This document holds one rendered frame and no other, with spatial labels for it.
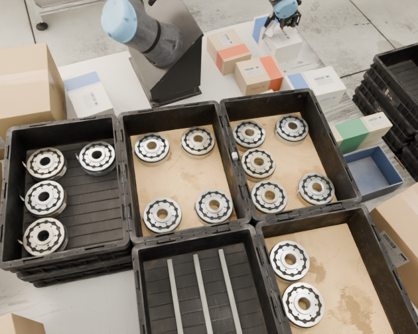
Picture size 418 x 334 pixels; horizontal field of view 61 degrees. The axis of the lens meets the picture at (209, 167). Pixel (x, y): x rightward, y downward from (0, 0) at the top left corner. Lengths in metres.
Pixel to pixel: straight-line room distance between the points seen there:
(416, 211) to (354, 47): 1.94
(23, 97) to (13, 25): 1.86
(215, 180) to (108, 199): 0.31
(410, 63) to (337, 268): 1.38
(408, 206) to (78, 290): 0.95
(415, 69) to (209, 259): 1.54
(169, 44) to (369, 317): 0.97
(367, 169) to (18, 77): 1.19
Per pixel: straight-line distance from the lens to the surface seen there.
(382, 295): 1.03
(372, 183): 1.33
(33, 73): 1.29
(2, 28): 3.07
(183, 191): 1.03
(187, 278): 0.95
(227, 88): 1.44
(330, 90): 1.40
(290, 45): 1.53
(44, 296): 1.14
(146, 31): 1.17
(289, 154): 1.13
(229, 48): 1.48
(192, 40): 1.23
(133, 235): 0.88
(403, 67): 2.12
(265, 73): 1.41
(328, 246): 1.04
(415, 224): 1.13
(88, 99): 1.31
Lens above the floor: 1.75
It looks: 60 degrees down
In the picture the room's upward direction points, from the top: 5 degrees clockwise
